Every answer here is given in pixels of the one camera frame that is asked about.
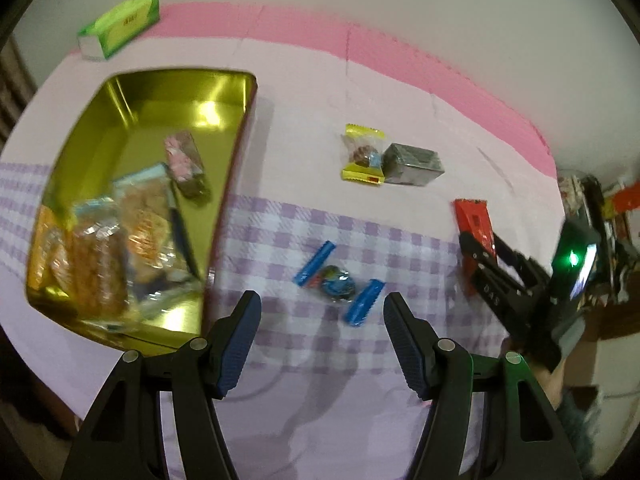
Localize dark grey snack packet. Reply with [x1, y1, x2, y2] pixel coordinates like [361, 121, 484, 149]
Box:
[382, 143, 445, 186]

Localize yellow candy packet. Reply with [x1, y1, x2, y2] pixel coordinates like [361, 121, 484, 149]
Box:
[341, 123, 386, 184]

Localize green tissue pack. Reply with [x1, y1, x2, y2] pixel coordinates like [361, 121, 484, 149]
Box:
[76, 0, 161, 62]

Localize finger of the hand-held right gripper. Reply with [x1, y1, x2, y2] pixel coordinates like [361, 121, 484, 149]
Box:
[459, 231, 540, 350]
[492, 232, 552, 307]

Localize gold metal tin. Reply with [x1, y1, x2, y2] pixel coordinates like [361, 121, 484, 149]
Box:
[25, 67, 258, 356]

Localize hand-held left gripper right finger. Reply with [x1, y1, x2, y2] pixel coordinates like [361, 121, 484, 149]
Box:
[382, 291, 583, 480]

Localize blue candy packet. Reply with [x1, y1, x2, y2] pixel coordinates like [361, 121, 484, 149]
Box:
[294, 241, 386, 327]

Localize brown cardboard box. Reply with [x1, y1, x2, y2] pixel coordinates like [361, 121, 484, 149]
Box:
[567, 305, 640, 391]

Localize pink snack packet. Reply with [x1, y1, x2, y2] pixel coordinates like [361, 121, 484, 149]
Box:
[164, 131, 212, 206]

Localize red snack packet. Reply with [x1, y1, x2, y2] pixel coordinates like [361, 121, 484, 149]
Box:
[454, 199, 501, 296]

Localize person's right hand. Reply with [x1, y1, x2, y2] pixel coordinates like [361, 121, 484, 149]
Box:
[541, 360, 572, 410]

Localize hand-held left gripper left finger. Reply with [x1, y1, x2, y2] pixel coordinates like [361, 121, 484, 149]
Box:
[60, 290, 263, 480]

